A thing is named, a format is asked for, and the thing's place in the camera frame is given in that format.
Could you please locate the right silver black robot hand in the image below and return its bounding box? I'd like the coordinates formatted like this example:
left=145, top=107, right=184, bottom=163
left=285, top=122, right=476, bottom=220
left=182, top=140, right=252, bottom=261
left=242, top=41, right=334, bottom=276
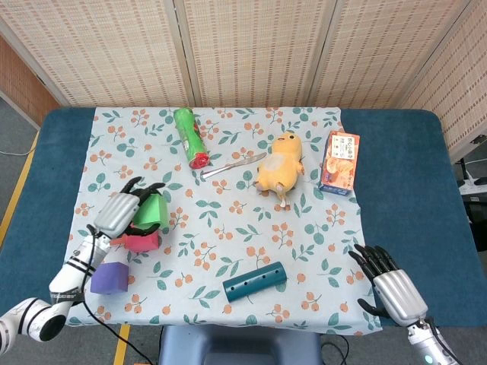
left=348, top=244, right=429, bottom=328

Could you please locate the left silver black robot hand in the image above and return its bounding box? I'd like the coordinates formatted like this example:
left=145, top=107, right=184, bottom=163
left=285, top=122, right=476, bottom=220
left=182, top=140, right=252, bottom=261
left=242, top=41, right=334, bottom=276
left=93, top=176, right=167, bottom=240

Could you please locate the green cube block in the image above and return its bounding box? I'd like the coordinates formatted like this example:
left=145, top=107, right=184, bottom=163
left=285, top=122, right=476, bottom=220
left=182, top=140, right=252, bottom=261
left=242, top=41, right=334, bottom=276
left=132, top=192, right=170, bottom=231

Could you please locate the pink cube block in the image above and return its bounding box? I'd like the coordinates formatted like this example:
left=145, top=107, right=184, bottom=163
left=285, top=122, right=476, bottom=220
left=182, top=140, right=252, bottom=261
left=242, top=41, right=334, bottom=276
left=122, top=231, right=161, bottom=254

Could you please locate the purple cube block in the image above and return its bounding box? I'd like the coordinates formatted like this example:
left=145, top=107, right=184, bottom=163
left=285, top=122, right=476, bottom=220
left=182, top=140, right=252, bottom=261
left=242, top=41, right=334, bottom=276
left=90, top=262, right=130, bottom=296

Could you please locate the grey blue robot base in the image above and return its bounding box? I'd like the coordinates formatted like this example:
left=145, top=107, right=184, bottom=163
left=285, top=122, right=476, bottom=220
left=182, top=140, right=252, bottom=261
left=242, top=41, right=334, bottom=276
left=157, top=324, right=325, bottom=365

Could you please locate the green chips can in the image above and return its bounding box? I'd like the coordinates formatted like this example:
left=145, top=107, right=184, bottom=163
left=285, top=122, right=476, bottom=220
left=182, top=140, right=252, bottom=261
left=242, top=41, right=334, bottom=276
left=173, top=107, right=212, bottom=171

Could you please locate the floral tablecloth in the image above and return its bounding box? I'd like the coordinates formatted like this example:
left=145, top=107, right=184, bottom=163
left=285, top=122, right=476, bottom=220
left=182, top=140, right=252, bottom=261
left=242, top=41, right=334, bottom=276
left=64, top=106, right=384, bottom=336

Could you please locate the metal table knife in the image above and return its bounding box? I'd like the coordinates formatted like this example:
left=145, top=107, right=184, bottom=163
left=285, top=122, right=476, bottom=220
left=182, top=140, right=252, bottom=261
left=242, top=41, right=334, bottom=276
left=201, top=151, right=269, bottom=180

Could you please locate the teal cylinder with holes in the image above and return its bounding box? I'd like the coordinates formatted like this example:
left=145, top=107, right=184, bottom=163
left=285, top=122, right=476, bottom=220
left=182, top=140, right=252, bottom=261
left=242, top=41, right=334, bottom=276
left=221, top=261, right=288, bottom=303

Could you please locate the orange blue snack box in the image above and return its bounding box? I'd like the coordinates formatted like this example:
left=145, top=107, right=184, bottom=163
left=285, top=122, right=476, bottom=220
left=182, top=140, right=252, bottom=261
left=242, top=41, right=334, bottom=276
left=317, top=130, right=361, bottom=197

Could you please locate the yellow plush toy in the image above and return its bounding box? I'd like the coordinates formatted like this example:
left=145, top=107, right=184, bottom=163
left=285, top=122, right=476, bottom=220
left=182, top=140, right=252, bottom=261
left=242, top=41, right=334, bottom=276
left=253, top=132, right=307, bottom=208

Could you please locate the woven folding screen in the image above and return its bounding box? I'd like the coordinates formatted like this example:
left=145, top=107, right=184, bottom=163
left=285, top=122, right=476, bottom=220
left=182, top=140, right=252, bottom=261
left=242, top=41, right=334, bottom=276
left=0, top=0, right=487, bottom=153

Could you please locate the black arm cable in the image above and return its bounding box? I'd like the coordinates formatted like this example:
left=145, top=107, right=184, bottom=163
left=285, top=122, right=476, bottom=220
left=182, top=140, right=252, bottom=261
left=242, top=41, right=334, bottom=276
left=81, top=224, right=154, bottom=365

